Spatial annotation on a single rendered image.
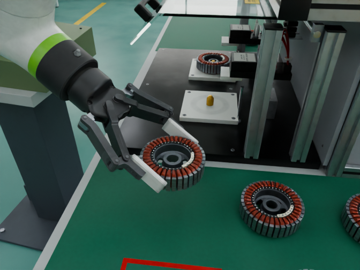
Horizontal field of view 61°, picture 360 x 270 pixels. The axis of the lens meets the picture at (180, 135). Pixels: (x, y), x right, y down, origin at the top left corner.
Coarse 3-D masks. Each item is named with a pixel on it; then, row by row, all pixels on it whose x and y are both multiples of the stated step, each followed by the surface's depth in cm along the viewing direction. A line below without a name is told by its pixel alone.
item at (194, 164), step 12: (156, 144) 54; (168, 144) 55; (180, 144) 55; (192, 144) 55; (144, 156) 51; (156, 156) 54; (168, 156) 54; (180, 156) 53; (192, 156) 52; (204, 156) 53; (156, 168) 49; (168, 168) 50; (180, 168) 50; (192, 168) 49; (168, 180) 48; (180, 180) 48; (192, 180) 50
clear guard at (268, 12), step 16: (176, 0) 62; (192, 0) 62; (208, 0) 62; (224, 0) 62; (240, 0) 62; (176, 16) 54; (192, 16) 54; (208, 16) 53; (224, 16) 53; (240, 16) 53; (256, 16) 52; (272, 16) 52
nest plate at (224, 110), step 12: (192, 96) 88; (204, 96) 88; (216, 96) 88; (228, 96) 88; (192, 108) 82; (204, 108) 82; (216, 108) 82; (228, 108) 82; (180, 120) 79; (192, 120) 79; (204, 120) 79; (216, 120) 78; (228, 120) 78
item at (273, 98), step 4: (272, 88) 83; (272, 92) 81; (272, 96) 79; (272, 100) 77; (276, 100) 77; (272, 104) 78; (276, 104) 78; (268, 108) 79; (272, 108) 78; (268, 112) 79; (272, 112) 79; (268, 116) 80; (272, 116) 80
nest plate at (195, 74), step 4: (192, 60) 109; (196, 60) 109; (192, 64) 106; (196, 64) 106; (192, 68) 103; (196, 68) 103; (192, 72) 101; (196, 72) 101; (200, 72) 101; (192, 76) 98; (196, 76) 98; (200, 76) 98; (204, 76) 98; (208, 76) 98; (212, 76) 98; (216, 76) 98; (204, 80) 99; (208, 80) 98; (212, 80) 98; (216, 80) 98; (220, 80) 98; (224, 80) 98; (228, 80) 98; (232, 80) 97
